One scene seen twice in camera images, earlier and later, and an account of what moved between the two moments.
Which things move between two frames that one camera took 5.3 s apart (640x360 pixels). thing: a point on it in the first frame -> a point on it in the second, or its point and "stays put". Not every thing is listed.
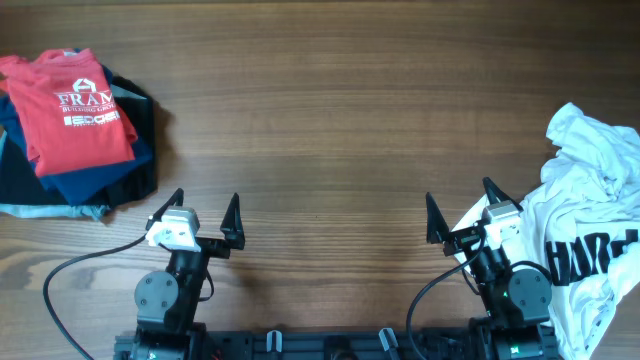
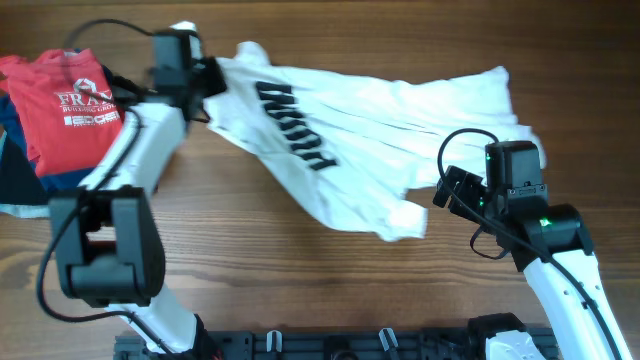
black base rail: (327, 345) stays put
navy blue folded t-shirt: (78, 186) stays put
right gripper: (437, 231) -> (467, 182)
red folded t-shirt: (64, 110) stays put
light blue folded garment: (94, 212) stays put
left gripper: (230, 228) -> (211, 67)
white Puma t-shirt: (582, 227) -> (365, 151)
